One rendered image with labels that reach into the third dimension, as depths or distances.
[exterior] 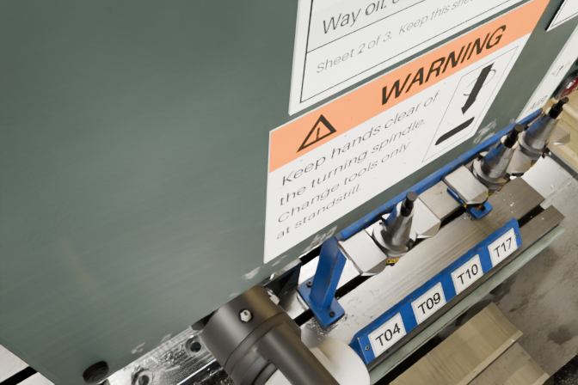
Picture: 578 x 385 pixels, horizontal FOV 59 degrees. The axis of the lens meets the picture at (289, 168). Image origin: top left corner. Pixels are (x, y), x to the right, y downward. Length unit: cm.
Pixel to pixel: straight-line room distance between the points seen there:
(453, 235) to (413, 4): 105
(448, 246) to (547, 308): 33
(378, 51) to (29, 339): 16
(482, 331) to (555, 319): 19
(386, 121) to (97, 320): 14
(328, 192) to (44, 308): 13
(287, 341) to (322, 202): 28
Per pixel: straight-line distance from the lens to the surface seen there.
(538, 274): 143
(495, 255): 119
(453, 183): 88
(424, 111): 25
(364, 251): 78
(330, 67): 17
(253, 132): 17
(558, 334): 142
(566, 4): 30
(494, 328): 136
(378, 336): 103
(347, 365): 56
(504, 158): 88
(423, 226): 82
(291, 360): 51
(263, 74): 15
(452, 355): 128
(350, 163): 24
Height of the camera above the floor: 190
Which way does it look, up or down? 55 degrees down
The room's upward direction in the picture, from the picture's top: 6 degrees clockwise
